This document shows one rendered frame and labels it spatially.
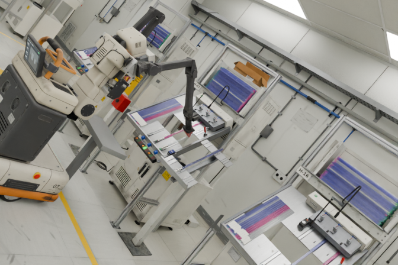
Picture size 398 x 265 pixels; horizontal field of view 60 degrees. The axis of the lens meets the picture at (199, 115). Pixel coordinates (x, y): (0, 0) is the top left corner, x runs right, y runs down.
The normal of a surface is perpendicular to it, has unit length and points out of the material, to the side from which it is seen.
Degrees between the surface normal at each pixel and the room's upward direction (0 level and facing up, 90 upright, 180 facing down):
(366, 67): 90
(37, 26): 90
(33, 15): 90
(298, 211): 44
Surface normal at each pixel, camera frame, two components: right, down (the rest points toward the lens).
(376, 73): -0.52, -0.36
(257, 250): 0.08, -0.80
